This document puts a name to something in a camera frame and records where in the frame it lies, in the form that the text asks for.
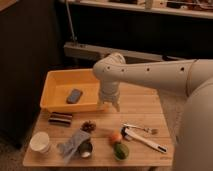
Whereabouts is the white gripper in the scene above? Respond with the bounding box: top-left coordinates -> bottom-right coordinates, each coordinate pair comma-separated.
97,81 -> 120,112

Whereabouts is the silver metal fork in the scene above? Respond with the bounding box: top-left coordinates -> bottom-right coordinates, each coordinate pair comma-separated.
123,123 -> 158,135

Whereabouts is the brown pine cone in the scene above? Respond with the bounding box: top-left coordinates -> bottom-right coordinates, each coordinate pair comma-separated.
81,121 -> 96,133

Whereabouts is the orange fruit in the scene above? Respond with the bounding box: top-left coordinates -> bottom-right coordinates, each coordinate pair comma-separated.
109,132 -> 122,145

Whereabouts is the grey sponge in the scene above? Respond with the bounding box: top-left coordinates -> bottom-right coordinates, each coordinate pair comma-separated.
66,89 -> 83,104

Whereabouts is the yellow plastic bin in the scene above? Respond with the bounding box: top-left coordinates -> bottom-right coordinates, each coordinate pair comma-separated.
40,69 -> 108,113

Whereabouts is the green fruit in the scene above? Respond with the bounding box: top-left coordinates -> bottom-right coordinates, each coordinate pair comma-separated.
113,143 -> 129,160

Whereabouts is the grey cloth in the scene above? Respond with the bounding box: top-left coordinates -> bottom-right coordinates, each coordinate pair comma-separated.
57,129 -> 90,163

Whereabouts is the white paper cup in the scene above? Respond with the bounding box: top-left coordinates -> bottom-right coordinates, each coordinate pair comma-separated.
30,132 -> 50,154

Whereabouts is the background shelf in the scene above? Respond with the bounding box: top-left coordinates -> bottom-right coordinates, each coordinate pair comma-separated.
59,0 -> 213,19

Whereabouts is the white handled kitchen tool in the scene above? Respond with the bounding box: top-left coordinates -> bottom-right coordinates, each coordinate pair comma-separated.
121,127 -> 167,153

